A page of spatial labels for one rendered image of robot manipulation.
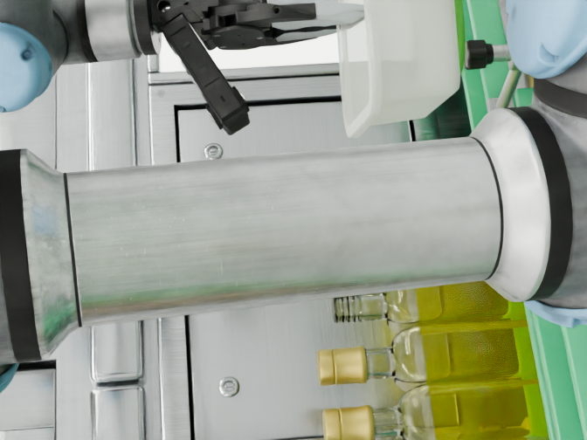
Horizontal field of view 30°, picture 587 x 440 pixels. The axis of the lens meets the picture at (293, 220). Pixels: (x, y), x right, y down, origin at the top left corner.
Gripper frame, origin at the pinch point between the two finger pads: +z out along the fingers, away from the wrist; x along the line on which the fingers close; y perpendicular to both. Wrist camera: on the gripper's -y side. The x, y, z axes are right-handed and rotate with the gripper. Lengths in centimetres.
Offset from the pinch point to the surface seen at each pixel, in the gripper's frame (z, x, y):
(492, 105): 13.1, 10.9, -6.9
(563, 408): 15.4, 0.0, -36.5
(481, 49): 11.2, -0.1, -3.8
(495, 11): 15.0, 15.9, 4.2
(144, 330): -25.6, 20.7, -26.6
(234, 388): -15.6, 16.8, -33.5
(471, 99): 12.1, 20.6, -4.1
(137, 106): -26.7, 29.7, 0.5
